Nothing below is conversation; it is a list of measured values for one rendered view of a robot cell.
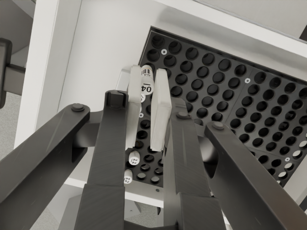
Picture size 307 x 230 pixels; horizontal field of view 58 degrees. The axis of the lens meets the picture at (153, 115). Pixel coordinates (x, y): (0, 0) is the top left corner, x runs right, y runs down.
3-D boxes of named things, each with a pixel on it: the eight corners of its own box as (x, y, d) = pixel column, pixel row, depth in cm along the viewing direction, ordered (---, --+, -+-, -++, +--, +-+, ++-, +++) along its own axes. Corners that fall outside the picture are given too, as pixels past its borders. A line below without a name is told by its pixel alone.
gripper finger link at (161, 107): (158, 104, 15) (172, 106, 15) (156, 67, 21) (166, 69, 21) (150, 151, 16) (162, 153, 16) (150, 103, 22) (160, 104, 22)
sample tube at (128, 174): (123, 159, 37) (120, 182, 33) (126, 152, 36) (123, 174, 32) (132, 162, 37) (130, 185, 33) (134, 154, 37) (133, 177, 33)
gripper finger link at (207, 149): (171, 133, 14) (229, 141, 14) (166, 95, 18) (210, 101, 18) (165, 158, 14) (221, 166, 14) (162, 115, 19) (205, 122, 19)
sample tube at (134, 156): (129, 142, 36) (127, 164, 32) (132, 134, 35) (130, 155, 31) (138, 145, 36) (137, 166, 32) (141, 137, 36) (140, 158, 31)
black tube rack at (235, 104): (110, 144, 39) (103, 172, 34) (150, 22, 32) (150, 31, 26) (249, 182, 43) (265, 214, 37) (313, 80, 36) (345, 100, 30)
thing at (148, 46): (104, 169, 34) (103, 172, 34) (150, 30, 27) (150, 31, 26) (119, 173, 34) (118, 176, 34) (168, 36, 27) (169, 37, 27)
